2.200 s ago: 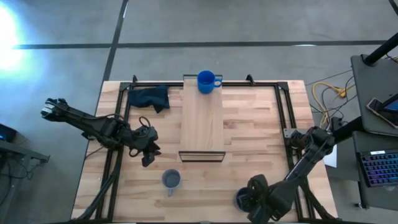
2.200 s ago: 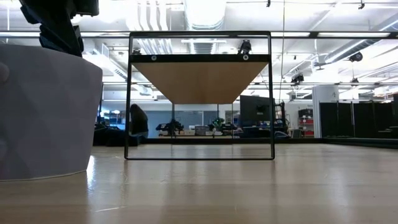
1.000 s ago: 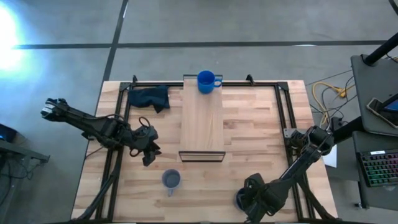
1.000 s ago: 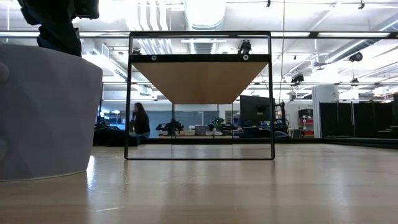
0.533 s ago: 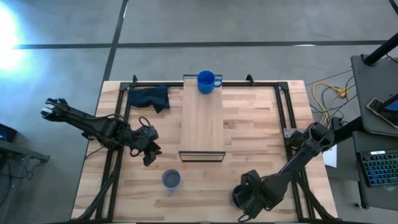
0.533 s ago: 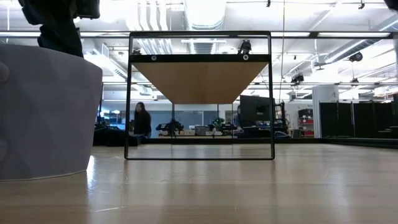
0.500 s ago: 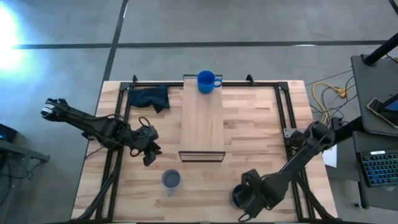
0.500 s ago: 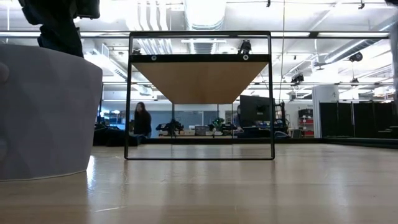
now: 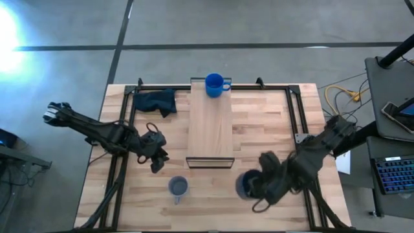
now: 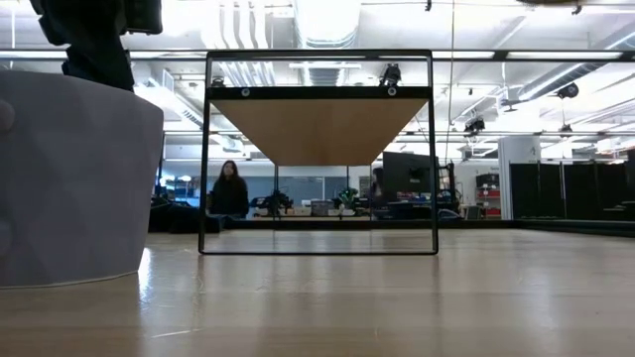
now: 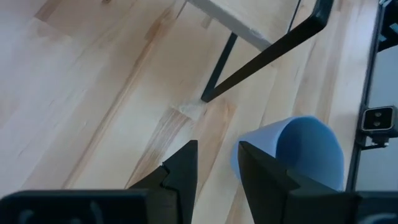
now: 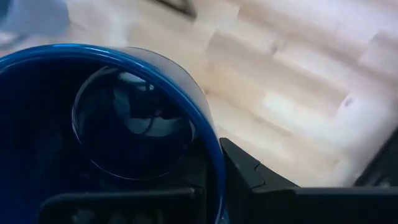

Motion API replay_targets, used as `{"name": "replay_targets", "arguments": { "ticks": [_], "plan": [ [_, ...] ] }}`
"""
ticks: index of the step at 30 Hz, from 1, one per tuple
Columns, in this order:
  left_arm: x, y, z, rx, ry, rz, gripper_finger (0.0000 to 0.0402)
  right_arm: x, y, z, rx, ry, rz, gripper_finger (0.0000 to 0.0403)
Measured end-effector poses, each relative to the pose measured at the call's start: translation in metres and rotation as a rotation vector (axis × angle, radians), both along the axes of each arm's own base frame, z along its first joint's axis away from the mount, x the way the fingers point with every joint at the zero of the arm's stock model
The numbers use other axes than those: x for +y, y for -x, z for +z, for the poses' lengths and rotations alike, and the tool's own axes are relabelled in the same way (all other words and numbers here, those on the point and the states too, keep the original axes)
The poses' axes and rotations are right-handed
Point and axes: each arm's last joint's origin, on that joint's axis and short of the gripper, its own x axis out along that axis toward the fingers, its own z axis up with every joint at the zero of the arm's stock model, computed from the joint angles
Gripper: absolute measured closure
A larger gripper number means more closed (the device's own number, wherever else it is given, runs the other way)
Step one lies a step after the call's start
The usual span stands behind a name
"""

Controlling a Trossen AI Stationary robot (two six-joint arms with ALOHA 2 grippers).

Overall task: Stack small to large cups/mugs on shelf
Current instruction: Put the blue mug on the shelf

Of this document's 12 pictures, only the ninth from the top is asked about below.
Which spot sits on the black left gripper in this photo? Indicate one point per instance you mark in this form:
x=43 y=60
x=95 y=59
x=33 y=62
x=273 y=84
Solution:
x=152 y=142

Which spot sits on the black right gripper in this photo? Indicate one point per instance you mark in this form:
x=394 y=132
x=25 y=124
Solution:
x=278 y=181

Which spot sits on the navy ceramic mug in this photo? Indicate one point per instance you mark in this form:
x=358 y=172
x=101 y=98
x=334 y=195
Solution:
x=241 y=187

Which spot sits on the light blue plastic mug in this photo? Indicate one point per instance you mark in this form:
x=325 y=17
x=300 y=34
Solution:
x=178 y=186

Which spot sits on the bright blue plastic mug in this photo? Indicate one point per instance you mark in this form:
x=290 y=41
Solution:
x=213 y=85

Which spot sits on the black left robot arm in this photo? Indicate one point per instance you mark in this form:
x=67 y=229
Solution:
x=97 y=129

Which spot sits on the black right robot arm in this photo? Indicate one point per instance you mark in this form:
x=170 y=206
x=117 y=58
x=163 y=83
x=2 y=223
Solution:
x=323 y=139

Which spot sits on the dark blue cloth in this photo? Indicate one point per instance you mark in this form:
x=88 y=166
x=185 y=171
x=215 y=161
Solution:
x=153 y=101

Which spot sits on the black table clamp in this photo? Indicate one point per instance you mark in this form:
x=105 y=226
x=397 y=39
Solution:
x=140 y=82
x=260 y=82

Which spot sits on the white paper sheet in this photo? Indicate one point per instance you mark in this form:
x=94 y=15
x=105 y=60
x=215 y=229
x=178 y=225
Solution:
x=344 y=165

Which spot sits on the grey keyboard desk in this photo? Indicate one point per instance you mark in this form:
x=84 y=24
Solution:
x=388 y=204

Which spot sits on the backlit blue keyboard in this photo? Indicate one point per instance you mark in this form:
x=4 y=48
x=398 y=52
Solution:
x=396 y=174

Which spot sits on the dark side desk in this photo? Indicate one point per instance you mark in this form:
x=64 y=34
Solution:
x=19 y=153

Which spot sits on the smartphone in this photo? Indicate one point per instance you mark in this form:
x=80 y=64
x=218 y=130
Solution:
x=393 y=113

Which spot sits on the grey desk top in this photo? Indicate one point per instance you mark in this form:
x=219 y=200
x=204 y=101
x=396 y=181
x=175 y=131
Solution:
x=388 y=84

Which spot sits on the tablet with blue screen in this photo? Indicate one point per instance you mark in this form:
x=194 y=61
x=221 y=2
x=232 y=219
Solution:
x=408 y=109

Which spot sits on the black pole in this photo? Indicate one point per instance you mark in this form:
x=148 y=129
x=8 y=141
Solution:
x=396 y=53

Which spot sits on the wooden shelf with metal frame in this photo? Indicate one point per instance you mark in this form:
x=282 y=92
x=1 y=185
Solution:
x=210 y=129

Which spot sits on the silver metal bracket plate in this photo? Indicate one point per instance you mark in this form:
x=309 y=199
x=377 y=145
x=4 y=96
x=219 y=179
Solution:
x=301 y=138

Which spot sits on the black aluminium table frame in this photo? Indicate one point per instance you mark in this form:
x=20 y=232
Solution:
x=291 y=103

